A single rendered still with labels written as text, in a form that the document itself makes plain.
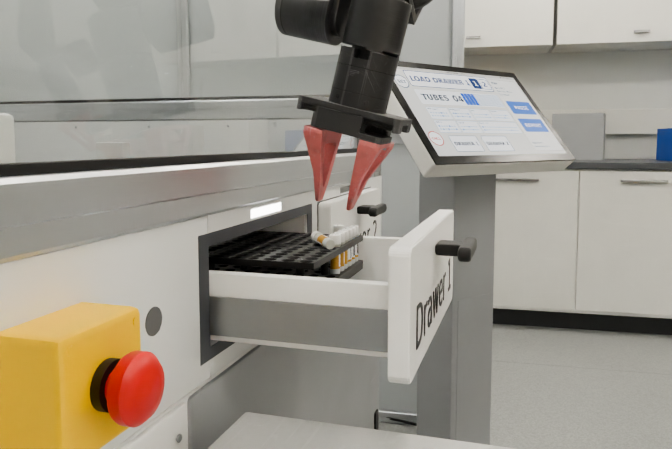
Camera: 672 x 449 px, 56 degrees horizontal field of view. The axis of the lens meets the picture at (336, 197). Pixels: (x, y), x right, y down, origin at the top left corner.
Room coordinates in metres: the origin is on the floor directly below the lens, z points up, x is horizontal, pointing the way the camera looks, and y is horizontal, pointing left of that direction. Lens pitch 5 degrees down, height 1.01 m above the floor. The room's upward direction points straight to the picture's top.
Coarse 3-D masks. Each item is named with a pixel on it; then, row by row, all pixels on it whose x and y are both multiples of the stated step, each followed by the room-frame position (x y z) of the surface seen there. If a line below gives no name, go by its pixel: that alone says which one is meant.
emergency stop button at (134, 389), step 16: (144, 352) 0.34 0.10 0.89; (128, 368) 0.32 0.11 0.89; (144, 368) 0.33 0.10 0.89; (160, 368) 0.34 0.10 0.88; (112, 384) 0.32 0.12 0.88; (128, 384) 0.32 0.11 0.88; (144, 384) 0.33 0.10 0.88; (160, 384) 0.34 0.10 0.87; (112, 400) 0.32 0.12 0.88; (128, 400) 0.32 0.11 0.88; (144, 400) 0.33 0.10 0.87; (160, 400) 0.34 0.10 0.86; (112, 416) 0.32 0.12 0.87; (128, 416) 0.32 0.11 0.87; (144, 416) 0.33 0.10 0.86
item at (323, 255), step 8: (352, 240) 0.69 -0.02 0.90; (360, 240) 0.72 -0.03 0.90; (336, 248) 0.64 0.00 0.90; (344, 248) 0.66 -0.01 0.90; (312, 256) 0.60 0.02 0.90; (320, 256) 0.60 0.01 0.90; (328, 256) 0.60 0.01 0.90; (296, 264) 0.57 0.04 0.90; (304, 264) 0.56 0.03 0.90; (312, 264) 0.56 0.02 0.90; (320, 264) 0.58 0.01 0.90
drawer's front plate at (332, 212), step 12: (372, 192) 1.05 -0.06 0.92; (324, 204) 0.83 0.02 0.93; (336, 204) 0.85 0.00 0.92; (360, 204) 0.97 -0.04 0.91; (372, 204) 1.05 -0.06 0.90; (324, 216) 0.83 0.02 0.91; (336, 216) 0.85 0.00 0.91; (348, 216) 0.91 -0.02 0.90; (360, 216) 0.97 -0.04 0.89; (324, 228) 0.83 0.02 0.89; (360, 228) 0.98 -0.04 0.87; (372, 228) 1.05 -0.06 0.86
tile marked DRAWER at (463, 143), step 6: (450, 138) 1.40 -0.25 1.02; (456, 138) 1.41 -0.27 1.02; (462, 138) 1.43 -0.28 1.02; (468, 138) 1.44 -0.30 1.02; (474, 138) 1.45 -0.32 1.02; (456, 144) 1.40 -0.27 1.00; (462, 144) 1.41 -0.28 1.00; (468, 144) 1.42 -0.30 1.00; (474, 144) 1.43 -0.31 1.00; (480, 144) 1.45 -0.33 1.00; (462, 150) 1.39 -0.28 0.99; (468, 150) 1.41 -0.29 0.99; (474, 150) 1.42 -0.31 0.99; (480, 150) 1.43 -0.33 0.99
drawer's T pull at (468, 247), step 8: (440, 240) 0.62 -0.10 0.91; (448, 240) 0.62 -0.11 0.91; (464, 240) 0.62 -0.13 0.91; (472, 240) 0.62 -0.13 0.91; (440, 248) 0.60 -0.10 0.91; (448, 248) 0.60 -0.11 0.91; (456, 248) 0.60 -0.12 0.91; (464, 248) 0.57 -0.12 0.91; (472, 248) 0.59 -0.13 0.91; (456, 256) 0.60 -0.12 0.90; (464, 256) 0.57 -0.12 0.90; (472, 256) 0.59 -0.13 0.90
